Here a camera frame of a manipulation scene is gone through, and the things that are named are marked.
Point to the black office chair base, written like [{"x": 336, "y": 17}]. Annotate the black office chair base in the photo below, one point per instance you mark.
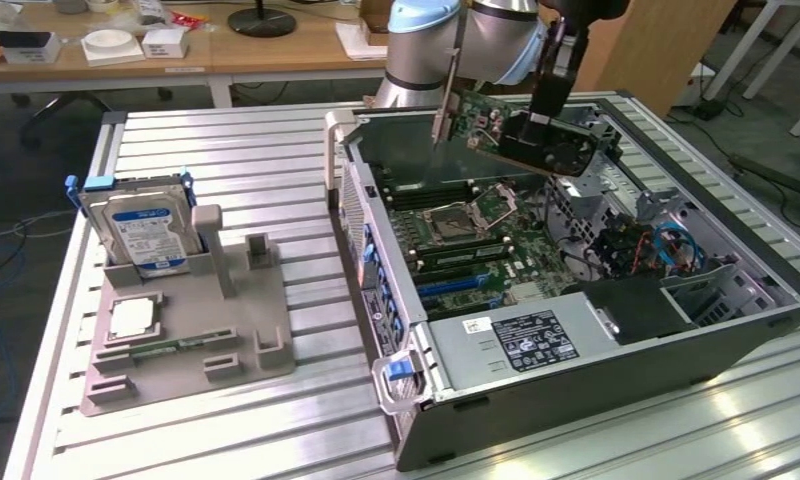
[{"x": 46, "y": 115}]

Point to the green RAM stick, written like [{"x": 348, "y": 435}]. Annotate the green RAM stick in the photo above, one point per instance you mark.
[
  {"x": 462, "y": 254},
  {"x": 173, "y": 345}
]

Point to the black floor stand base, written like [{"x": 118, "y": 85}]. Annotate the black floor stand base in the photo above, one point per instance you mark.
[{"x": 787, "y": 175}]

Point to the grey cup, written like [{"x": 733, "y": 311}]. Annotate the grey cup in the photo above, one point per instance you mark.
[{"x": 71, "y": 6}]

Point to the black open PC case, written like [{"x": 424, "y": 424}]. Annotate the black open PC case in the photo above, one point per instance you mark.
[{"x": 573, "y": 400}]

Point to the silver chipset heatsink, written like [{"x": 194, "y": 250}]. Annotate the silver chipset heatsink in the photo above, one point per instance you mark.
[{"x": 529, "y": 292}]

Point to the blue expansion slot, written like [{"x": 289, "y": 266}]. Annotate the blue expansion slot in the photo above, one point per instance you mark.
[{"x": 453, "y": 285}]

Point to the black power adapter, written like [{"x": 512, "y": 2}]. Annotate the black power adapter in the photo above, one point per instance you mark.
[{"x": 709, "y": 110}]

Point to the silver CPU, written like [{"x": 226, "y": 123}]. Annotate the silver CPU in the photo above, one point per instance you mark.
[{"x": 133, "y": 320}]

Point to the grey parts rack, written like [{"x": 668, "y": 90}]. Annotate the grey parts rack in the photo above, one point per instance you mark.
[{"x": 193, "y": 310}]

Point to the white box black lid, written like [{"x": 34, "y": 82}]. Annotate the white box black lid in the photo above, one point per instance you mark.
[{"x": 29, "y": 50}]

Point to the wooden desk white frame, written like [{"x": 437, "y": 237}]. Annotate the wooden desk white frame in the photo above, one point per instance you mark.
[{"x": 273, "y": 55}]

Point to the CPU socket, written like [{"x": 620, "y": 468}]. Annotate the CPU socket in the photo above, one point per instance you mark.
[{"x": 449, "y": 225}]

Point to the red packet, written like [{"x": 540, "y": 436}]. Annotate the red packet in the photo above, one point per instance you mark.
[{"x": 189, "y": 22}]

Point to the green motherboard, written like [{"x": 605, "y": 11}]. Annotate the green motherboard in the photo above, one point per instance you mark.
[{"x": 533, "y": 245}]

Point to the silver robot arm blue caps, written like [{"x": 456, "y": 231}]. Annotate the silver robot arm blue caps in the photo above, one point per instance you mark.
[{"x": 426, "y": 50}]

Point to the wooden cabinet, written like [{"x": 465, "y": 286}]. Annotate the wooden cabinet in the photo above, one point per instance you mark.
[{"x": 660, "y": 50}]

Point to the white paper stack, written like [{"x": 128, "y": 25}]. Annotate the white paper stack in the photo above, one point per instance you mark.
[{"x": 356, "y": 42}]

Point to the grey power supply unit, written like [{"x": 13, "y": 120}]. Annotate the grey power supply unit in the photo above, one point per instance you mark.
[{"x": 466, "y": 360}]

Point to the perforated metal drive cage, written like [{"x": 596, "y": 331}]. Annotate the perforated metal drive cage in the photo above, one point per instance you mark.
[{"x": 583, "y": 205}]

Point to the green graphics card black fan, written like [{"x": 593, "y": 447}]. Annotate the green graphics card black fan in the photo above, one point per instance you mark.
[{"x": 480, "y": 115}]

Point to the metal socket cover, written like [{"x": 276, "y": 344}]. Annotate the metal socket cover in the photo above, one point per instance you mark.
[{"x": 492, "y": 202}]

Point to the grey printed packet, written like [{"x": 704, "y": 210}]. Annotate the grey printed packet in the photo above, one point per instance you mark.
[{"x": 152, "y": 12}]

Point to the white table frame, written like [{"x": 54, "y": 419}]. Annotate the white table frame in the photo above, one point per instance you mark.
[{"x": 776, "y": 50}]

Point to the small white labelled box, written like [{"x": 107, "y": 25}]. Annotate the small white labelled box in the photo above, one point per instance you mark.
[{"x": 166, "y": 46}]

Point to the grey metal disk bay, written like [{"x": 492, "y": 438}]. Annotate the grey metal disk bay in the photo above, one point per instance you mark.
[{"x": 727, "y": 295}]

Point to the hard disk with blue caddy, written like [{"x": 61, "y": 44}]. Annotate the hard disk with blue caddy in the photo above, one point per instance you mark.
[{"x": 146, "y": 235}]

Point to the brown cardboard box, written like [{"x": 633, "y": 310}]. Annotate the brown cardboard box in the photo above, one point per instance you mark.
[{"x": 373, "y": 15}]

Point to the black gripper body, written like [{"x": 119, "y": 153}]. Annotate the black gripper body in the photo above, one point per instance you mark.
[{"x": 587, "y": 7}]

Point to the black round lamp base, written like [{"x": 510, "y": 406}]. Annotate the black round lamp base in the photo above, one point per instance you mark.
[{"x": 261, "y": 25}]

